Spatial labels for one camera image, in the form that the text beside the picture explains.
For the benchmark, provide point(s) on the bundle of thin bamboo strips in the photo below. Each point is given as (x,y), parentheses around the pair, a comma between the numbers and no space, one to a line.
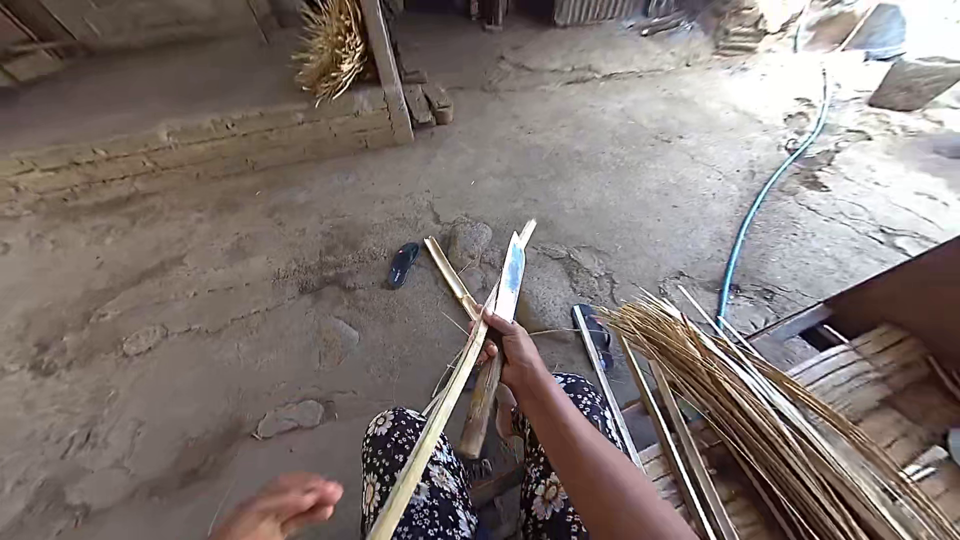
(739,397)

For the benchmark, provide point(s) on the large grey stone block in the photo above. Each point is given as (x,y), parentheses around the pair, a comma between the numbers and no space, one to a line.
(916,83)

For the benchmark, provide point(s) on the split bamboo piece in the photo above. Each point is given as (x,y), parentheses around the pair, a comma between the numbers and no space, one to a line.
(448,273)

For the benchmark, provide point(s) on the wooden post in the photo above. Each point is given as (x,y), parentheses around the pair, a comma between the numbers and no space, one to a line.
(386,67)

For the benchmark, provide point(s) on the person's right forearm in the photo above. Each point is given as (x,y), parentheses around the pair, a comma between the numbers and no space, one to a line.
(585,457)

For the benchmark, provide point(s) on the narrow pale bamboo slat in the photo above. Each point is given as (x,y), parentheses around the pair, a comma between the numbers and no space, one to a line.
(604,381)

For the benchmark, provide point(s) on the person's left fingers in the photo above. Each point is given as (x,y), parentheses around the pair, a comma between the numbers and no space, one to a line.
(311,495)

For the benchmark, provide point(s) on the person's right fingers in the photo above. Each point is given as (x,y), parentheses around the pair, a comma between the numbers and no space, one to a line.
(488,349)

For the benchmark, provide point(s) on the brown wooden board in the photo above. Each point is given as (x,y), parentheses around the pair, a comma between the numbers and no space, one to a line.
(900,292)

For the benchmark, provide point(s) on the bamboo slatted bench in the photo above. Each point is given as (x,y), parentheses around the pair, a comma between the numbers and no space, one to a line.
(874,390)

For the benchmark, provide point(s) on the person's right thumb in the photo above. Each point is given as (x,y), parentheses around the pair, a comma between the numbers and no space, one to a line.
(501,324)

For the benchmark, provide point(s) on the bundle of dried straw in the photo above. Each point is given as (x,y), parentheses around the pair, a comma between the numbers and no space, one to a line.
(333,49)

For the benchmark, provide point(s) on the person's legs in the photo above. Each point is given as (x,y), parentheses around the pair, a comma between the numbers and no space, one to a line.
(551,487)

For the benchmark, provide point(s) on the corrugated metal sheet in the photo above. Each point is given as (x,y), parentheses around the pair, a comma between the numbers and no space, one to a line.
(596,10)

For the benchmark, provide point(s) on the person's left hand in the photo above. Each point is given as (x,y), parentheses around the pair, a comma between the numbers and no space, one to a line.
(262,517)

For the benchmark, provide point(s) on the pile of wood blocks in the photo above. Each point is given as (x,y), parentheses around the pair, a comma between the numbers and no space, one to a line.
(424,103)

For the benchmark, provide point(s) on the dark flip-flop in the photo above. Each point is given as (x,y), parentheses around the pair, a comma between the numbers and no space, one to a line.
(599,334)
(403,264)

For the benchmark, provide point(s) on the person's right hand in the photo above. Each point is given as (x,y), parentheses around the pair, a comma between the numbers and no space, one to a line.
(520,361)

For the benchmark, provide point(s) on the long pale bamboo strip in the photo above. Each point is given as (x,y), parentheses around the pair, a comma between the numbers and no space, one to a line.
(426,444)

